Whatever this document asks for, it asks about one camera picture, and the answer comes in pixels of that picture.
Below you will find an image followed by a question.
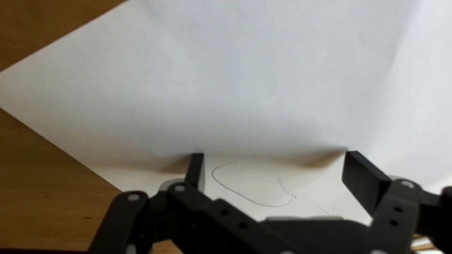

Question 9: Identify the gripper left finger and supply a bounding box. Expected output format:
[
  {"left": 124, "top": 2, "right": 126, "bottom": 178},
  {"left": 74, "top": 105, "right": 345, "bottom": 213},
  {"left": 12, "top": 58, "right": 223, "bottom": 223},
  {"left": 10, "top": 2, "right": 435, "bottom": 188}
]
[{"left": 88, "top": 152, "right": 293, "bottom": 254}]

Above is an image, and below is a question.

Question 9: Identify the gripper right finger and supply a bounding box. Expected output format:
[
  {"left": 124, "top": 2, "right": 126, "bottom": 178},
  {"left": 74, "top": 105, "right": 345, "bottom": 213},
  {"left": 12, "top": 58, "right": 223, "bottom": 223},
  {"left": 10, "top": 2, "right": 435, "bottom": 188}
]
[{"left": 341, "top": 151, "right": 452, "bottom": 254}]

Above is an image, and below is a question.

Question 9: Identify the white sheet of paper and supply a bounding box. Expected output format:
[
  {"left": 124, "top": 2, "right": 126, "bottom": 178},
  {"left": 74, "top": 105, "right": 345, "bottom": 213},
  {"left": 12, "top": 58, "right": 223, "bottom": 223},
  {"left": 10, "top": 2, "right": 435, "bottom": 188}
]
[{"left": 0, "top": 0, "right": 452, "bottom": 226}]

